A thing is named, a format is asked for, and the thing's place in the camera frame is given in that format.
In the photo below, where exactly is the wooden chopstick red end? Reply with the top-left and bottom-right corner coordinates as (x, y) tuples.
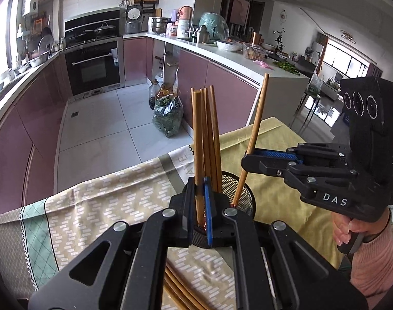
(192, 90), (205, 228)
(208, 86), (222, 193)
(165, 262), (210, 309)
(201, 88), (213, 181)
(189, 87), (199, 181)
(231, 74), (269, 207)
(164, 275), (193, 310)

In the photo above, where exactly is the pink sleeved right forearm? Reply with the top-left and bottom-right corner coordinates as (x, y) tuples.
(350, 225), (393, 309)

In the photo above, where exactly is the right hand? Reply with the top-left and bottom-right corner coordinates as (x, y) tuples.
(331, 207), (390, 246)

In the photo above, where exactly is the black mesh pen holder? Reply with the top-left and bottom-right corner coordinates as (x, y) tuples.
(189, 170), (257, 249)

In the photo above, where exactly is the yellow cloth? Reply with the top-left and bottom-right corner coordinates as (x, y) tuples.
(220, 118), (343, 269)

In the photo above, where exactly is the bag of green vegetables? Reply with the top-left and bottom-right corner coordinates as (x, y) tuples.
(152, 94), (184, 138)

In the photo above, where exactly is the plastic oil bottle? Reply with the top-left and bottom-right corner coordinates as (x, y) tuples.
(148, 79), (161, 110)

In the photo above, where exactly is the green bag on counter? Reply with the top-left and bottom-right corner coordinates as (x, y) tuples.
(198, 12), (229, 41)

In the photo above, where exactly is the black built-in oven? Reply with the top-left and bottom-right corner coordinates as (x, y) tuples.
(64, 36), (125, 96)

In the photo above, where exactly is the patterned beige green cloth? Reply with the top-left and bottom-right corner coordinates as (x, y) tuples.
(0, 143), (239, 310)

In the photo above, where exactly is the pink thermos jug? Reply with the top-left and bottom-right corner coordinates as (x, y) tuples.
(179, 6), (193, 21)

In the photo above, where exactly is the steel stock pot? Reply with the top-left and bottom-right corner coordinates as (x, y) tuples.
(150, 17), (171, 34)

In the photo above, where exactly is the black wok with lid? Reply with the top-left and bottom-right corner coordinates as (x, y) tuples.
(83, 22), (117, 38)

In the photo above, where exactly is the white rice cooker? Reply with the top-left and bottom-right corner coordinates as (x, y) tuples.
(125, 4), (143, 34)

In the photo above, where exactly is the black range hood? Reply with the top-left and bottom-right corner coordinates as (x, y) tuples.
(64, 8), (120, 48)

